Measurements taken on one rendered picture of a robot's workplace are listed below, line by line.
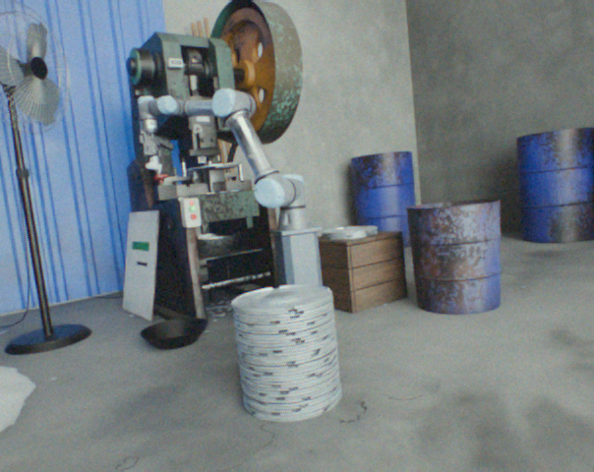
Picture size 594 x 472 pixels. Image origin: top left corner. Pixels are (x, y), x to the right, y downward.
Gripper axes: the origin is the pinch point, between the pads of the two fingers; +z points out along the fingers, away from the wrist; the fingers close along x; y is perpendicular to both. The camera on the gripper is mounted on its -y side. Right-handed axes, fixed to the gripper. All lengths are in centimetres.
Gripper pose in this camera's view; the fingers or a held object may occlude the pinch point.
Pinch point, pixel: (159, 172)
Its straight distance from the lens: 232.1
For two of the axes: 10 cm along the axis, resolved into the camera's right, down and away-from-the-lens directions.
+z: 1.0, 9.9, 1.1
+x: 5.9, 0.3, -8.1
